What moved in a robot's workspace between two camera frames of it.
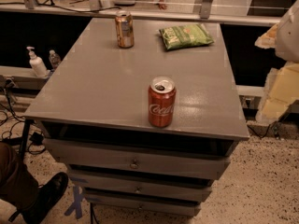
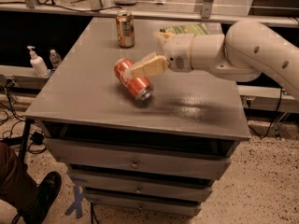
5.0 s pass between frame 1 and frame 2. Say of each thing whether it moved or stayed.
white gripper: moved
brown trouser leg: stayed
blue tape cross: stayed
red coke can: moved
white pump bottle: stayed
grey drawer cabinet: stayed
